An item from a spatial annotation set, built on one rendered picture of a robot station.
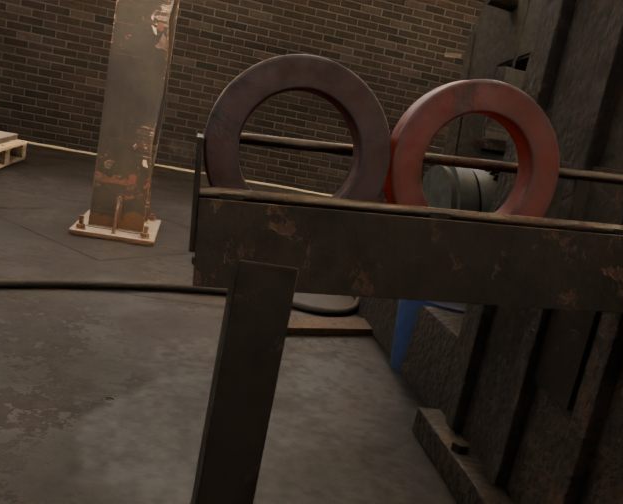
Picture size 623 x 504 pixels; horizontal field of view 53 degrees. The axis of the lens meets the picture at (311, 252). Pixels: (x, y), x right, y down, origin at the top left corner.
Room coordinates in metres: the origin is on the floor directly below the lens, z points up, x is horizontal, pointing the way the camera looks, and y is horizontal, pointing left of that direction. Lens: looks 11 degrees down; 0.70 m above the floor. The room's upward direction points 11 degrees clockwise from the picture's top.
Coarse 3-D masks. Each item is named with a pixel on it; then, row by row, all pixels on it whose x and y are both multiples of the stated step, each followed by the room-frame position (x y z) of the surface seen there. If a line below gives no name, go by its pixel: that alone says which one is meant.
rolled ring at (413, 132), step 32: (448, 96) 0.64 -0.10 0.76; (480, 96) 0.65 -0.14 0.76; (512, 96) 0.66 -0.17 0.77; (416, 128) 0.64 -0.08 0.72; (512, 128) 0.67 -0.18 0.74; (544, 128) 0.67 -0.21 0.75; (416, 160) 0.64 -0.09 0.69; (544, 160) 0.67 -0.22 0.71; (416, 192) 0.64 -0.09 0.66; (512, 192) 0.69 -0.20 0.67; (544, 192) 0.67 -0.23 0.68
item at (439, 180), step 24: (432, 168) 2.11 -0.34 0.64; (456, 168) 1.98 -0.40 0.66; (432, 192) 2.06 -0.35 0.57; (456, 192) 1.92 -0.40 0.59; (480, 192) 1.94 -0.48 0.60; (360, 312) 2.38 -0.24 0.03; (384, 312) 2.12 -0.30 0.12; (432, 312) 1.76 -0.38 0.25; (384, 336) 2.07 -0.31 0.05; (432, 336) 1.70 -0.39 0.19; (456, 336) 1.58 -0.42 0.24; (408, 360) 1.83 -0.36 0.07; (432, 360) 1.67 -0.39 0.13; (432, 384) 1.63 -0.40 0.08; (432, 408) 1.60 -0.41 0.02
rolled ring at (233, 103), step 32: (256, 64) 0.60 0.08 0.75; (288, 64) 0.61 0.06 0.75; (320, 64) 0.61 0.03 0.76; (224, 96) 0.60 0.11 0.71; (256, 96) 0.60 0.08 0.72; (320, 96) 0.64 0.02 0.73; (352, 96) 0.62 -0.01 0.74; (224, 128) 0.60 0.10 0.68; (352, 128) 0.64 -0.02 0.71; (384, 128) 0.63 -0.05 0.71; (224, 160) 0.60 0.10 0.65; (352, 160) 0.65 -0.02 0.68; (384, 160) 0.63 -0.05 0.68; (352, 192) 0.63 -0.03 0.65
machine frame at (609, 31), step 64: (576, 0) 1.36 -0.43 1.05; (576, 64) 1.30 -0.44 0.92; (576, 128) 1.24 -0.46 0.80; (512, 320) 1.26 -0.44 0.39; (576, 320) 1.07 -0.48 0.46; (448, 384) 1.48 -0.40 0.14; (512, 384) 1.17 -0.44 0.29; (576, 384) 1.03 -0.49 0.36; (448, 448) 1.29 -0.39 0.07; (512, 448) 1.14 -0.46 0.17; (576, 448) 0.95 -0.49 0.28
